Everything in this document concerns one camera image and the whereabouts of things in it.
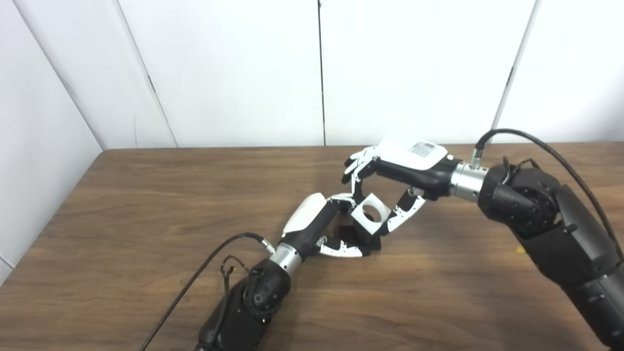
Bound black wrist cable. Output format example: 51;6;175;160
470;128;624;259
140;232;276;351

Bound white square piece with hole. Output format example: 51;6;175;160
350;193;391;237

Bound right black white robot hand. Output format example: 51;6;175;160
341;136;489;237

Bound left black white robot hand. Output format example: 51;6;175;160
269;193;364;274

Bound thin dark wire loop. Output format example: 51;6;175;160
219;254;254;293
501;156;539;183

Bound black peg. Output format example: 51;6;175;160
334;222;381;254

